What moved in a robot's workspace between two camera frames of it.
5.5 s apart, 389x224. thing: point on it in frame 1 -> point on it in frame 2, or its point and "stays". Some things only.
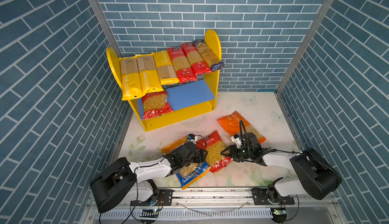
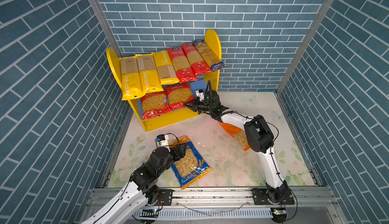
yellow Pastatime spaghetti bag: [130, 79] stays
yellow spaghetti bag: [167, 73] stays
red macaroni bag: [155, 104] stays
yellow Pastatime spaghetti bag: [150, 76] stays
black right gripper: [234, 155] -> [195, 104]
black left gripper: [200, 155] -> [181, 154]
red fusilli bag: [213, 145] -> [178, 96]
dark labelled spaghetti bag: [214, 63] stays
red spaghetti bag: [197, 62] stays
